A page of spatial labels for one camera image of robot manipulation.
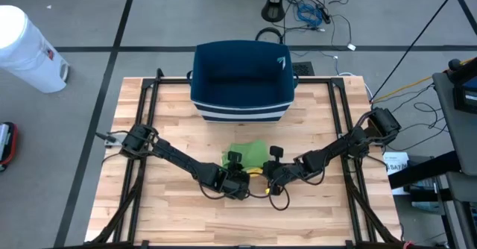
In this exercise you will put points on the black metal table frame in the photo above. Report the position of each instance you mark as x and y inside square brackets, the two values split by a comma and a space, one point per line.
[171, 80]

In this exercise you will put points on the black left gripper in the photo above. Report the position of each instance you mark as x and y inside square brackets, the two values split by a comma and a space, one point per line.
[233, 183]

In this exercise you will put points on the thin black pole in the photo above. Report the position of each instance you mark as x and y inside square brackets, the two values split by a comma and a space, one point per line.
[417, 40]

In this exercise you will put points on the red black floor device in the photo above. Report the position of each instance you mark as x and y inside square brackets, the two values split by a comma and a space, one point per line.
[7, 144]

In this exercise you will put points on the black beam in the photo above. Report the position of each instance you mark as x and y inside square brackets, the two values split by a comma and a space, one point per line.
[425, 170]

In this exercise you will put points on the white printed paper sheet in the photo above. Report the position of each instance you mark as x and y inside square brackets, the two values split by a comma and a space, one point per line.
[395, 165]

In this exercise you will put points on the grey metal mounting plate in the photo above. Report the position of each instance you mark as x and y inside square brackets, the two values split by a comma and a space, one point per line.
[341, 135]
[113, 141]

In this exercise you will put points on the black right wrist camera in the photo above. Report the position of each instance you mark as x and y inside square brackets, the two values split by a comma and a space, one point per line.
[276, 152]

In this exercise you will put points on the yellow microfibre towel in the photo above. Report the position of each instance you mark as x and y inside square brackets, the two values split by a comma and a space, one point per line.
[255, 171]

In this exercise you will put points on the black floor vent grate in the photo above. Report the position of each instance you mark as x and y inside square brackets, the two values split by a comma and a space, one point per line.
[305, 69]

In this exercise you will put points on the navy white striped fabric basket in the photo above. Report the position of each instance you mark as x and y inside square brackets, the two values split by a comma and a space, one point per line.
[242, 77]

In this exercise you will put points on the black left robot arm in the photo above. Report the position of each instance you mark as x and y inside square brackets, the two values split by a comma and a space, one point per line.
[175, 157]

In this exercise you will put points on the grey side table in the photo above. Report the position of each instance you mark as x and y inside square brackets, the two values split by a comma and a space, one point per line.
[458, 137]

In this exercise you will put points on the white power adapter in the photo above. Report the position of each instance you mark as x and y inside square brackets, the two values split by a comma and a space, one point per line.
[351, 47]

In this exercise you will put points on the black floor stand base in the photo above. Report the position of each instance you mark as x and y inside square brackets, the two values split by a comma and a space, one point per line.
[273, 12]

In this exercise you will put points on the green microfibre towel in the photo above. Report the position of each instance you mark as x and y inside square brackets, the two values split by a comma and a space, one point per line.
[249, 154]

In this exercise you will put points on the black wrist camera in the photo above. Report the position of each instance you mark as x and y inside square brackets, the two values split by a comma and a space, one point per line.
[234, 157]
[276, 152]

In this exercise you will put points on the black electronic box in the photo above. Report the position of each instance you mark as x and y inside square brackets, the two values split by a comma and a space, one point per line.
[466, 92]

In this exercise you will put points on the white cylindrical trash bin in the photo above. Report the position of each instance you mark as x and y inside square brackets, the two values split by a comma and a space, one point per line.
[26, 51]

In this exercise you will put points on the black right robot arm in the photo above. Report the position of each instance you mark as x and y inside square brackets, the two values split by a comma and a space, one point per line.
[335, 150]

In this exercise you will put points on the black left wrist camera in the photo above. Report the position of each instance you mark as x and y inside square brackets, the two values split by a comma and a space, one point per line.
[234, 157]

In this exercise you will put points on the yellow label tag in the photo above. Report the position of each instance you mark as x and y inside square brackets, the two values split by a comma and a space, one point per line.
[267, 190]

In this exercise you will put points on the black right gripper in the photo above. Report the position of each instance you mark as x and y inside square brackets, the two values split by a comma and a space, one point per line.
[279, 172]

